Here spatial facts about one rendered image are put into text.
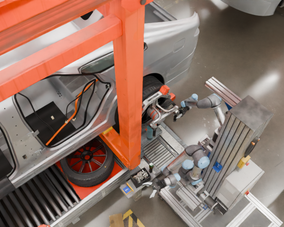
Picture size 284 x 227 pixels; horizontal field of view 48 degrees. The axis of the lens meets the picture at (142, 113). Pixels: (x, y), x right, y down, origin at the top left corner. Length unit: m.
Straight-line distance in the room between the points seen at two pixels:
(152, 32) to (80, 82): 1.13
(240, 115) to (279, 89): 3.15
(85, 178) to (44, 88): 1.21
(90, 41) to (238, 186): 1.95
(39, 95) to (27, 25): 2.46
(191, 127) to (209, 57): 1.51
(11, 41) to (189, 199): 2.54
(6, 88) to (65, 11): 0.52
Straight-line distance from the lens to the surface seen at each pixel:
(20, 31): 1.71
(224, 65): 5.75
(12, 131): 3.07
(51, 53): 1.94
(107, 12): 2.25
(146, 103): 3.65
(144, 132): 4.46
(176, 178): 3.08
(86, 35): 2.00
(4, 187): 3.63
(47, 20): 1.73
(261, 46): 6.29
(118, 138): 3.85
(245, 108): 2.63
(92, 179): 3.91
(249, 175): 3.27
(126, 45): 2.20
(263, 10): 5.56
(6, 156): 3.94
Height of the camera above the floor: 4.06
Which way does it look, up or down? 56 degrees down
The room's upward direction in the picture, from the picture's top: 2 degrees clockwise
